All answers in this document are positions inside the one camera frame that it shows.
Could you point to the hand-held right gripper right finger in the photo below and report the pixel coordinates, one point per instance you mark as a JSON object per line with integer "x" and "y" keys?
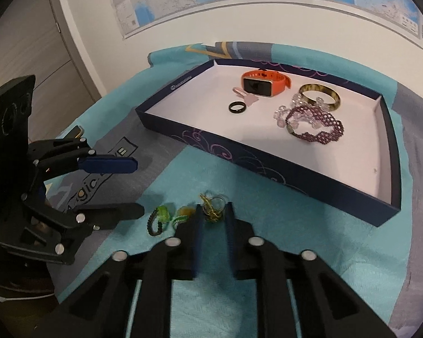
{"x": 229, "y": 239}

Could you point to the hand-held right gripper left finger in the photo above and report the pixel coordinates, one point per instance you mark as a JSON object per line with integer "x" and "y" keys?
{"x": 197, "y": 239}

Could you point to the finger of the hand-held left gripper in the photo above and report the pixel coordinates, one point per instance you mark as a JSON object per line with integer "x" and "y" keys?
{"x": 112, "y": 213}
{"x": 107, "y": 165}

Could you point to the dark blue shallow box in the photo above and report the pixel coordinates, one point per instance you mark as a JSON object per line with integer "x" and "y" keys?
{"x": 303, "y": 162}

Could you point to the orange smartwatch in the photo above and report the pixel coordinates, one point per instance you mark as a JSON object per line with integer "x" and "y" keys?
{"x": 257, "y": 85}

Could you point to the olive marbled bangle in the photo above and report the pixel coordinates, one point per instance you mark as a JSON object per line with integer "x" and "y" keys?
{"x": 313, "y": 86}

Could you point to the gold-edged dark phone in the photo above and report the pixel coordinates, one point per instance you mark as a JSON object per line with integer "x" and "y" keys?
{"x": 77, "y": 132}

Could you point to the teal and grey blanket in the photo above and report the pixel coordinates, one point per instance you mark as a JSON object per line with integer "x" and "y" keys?
{"x": 303, "y": 271}

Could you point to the grey door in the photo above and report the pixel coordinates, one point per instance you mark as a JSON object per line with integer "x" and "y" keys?
{"x": 38, "y": 52}

